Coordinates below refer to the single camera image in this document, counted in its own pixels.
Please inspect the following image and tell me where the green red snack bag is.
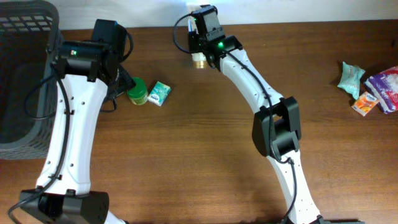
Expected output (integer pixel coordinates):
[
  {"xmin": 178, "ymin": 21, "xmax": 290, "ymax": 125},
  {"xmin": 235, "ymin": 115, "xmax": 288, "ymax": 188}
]
[{"xmin": 127, "ymin": 77, "xmax": 148, "ymax": 105}]

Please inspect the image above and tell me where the small teal tissue pack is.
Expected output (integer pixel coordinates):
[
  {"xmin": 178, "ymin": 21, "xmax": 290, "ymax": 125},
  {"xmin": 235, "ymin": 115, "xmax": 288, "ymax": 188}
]
[{"xmin": 148, "ymin": 82, "xmax": 171, "ymax": 106}]

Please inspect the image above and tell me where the teal snack packet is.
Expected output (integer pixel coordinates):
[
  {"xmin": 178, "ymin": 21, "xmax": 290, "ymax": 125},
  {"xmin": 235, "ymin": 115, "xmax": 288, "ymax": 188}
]
[{"xmin": 337, "ymin": 62, "xmax": 366, "ymax": 100}]

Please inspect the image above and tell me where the small orange tissue pack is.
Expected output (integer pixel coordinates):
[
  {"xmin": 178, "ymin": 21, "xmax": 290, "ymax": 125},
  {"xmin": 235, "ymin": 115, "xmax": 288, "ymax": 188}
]
[{"xmin": 351, "ymin": 91, "xmax": 379, "ymax": 116}]

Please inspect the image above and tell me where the red purple pad package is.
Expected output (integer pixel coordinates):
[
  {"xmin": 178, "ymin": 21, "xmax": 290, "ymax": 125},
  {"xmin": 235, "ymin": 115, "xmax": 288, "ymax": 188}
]
[{"xmin": 364, "ymin": 66, "xmax": 397, "ymax": 114}]

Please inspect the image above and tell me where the white cream tube gold cap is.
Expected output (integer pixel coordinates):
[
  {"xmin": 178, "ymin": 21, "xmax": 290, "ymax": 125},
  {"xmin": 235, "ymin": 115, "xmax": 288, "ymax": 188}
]
[{"xmin": 192, "ymin": 53, "xmax": 208, "ymax": 69}]

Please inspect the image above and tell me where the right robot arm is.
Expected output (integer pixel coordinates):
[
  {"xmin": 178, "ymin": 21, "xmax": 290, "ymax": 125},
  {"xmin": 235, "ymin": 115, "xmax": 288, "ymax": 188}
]
[{"xmin": 188, "ymin": 5, "xmax": 327, "ymax": 223}]

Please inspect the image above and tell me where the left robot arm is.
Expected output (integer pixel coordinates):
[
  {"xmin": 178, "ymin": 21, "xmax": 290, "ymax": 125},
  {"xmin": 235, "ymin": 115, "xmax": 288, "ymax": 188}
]
[{"xmin": 17, "ymin": 19, "xmax": 135, "ymax": 223}]

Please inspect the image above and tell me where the white barcode scanner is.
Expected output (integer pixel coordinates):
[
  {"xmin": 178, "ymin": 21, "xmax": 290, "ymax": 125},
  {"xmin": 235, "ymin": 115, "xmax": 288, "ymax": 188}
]
[{"xmin": 186, "ymin": 2, "xmax": 201, "ymax": 32}]

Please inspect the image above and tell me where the dark grey plastic basket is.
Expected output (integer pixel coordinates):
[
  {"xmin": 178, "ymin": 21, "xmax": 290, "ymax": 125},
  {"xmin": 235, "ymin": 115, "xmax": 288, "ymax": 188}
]
[{"xmin": 1, "ymin": 1, "xmax": 63, "ymax": 160}]

